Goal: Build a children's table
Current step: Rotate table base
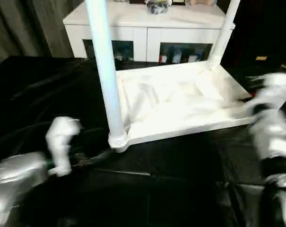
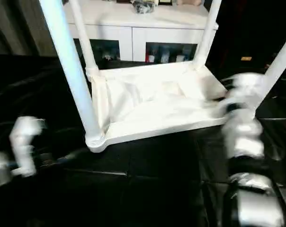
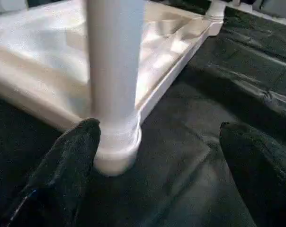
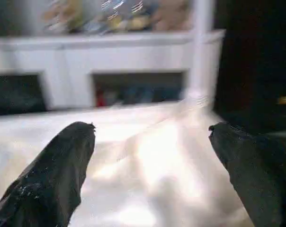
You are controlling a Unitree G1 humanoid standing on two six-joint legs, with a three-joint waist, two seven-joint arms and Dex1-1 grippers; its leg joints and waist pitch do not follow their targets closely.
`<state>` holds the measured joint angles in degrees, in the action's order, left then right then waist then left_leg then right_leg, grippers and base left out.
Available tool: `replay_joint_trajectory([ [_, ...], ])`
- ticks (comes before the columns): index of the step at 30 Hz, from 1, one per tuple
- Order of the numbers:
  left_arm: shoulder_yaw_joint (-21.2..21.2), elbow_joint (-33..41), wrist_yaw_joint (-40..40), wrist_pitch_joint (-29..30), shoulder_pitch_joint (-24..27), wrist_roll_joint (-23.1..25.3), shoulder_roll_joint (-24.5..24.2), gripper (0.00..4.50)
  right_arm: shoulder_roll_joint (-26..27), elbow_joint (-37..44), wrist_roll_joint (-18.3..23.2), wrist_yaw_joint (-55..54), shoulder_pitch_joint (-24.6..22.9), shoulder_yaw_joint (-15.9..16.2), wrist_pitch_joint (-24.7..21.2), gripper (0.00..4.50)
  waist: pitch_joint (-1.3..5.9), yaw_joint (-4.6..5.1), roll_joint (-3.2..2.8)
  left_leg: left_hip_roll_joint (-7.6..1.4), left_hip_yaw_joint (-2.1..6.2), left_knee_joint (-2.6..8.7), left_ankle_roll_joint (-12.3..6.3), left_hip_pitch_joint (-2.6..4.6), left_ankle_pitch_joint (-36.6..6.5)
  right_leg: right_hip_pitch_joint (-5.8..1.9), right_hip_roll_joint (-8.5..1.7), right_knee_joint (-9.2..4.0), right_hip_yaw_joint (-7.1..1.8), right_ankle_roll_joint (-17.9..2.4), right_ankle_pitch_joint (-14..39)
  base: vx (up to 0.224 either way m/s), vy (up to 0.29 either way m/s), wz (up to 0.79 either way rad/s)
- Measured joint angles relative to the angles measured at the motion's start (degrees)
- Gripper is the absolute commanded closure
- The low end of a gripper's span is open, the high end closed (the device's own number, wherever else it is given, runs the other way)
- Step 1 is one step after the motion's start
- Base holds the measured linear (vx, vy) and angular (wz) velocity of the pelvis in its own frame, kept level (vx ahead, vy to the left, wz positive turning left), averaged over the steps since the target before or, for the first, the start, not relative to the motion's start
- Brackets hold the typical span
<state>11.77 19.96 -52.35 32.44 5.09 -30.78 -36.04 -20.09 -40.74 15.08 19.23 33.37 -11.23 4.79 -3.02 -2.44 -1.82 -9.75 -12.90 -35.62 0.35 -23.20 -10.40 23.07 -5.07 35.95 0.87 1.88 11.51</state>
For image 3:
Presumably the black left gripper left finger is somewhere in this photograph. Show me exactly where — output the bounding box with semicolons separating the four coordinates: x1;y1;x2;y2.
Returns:
5;118;101;227

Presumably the black mat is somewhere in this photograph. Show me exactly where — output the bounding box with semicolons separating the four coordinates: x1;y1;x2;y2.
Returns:
0;0;286;227

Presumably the white plastic table top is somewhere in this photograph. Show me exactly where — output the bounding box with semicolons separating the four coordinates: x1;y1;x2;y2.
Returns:
0;0;226;177

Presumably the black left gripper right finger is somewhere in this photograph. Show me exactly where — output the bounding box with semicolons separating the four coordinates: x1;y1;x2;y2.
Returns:
219;122;286;227

